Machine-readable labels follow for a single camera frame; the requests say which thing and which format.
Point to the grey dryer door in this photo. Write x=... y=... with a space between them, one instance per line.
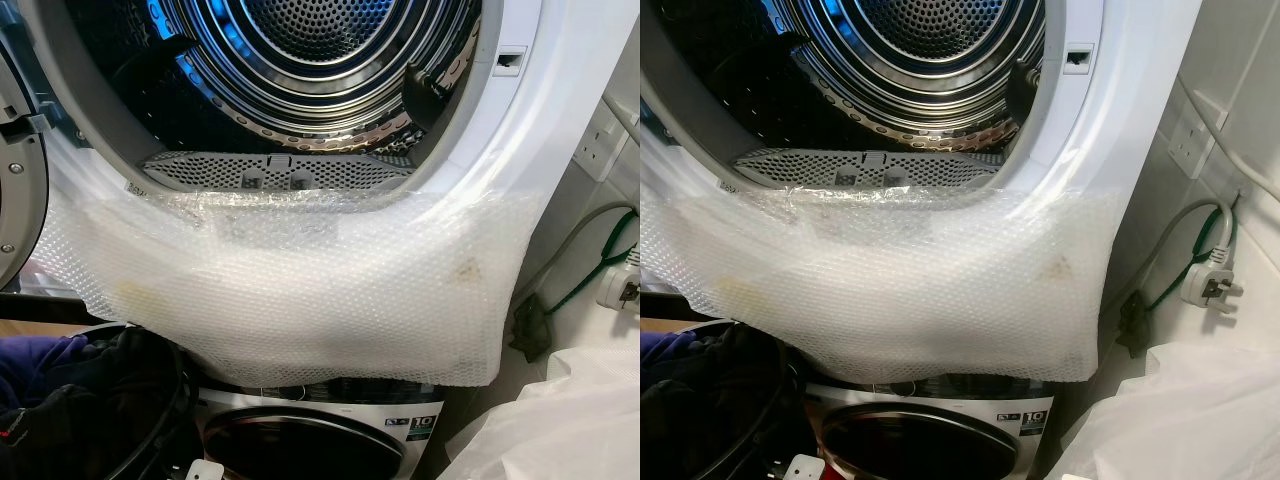
x=15 y=180

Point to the white power plug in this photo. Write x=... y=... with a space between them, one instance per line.
x=1205 y=282
x=616 y=290

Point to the black garment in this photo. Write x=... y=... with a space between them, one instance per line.
x=90 y=420
x=712 y=410

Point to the grey lint filter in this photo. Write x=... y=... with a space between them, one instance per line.
x=800 y=169
x=200 y=171

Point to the blue garment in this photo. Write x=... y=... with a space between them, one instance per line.
x=40 y=365
x=660 y=350

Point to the white wall socket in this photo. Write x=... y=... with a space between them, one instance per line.
x=1195 y=140
x=600 y=145

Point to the clear bubble wrap sheet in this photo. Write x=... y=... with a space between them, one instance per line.
x=900 y=290
x=300 y=290

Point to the black plug adapter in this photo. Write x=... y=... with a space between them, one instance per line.
x=530 y=330
x=1132 y=320

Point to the white plastic bag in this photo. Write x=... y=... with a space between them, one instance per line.
x=1180 y=420
x=570 y=420

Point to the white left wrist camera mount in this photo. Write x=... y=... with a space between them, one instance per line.
x=804 y=468
x=204 y=470

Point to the silver washing machine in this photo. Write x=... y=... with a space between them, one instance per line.
x=900 y=399
x=300 y=403

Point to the steel dryer drum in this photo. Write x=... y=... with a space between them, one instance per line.
x=900 y=90
x=300 y=92

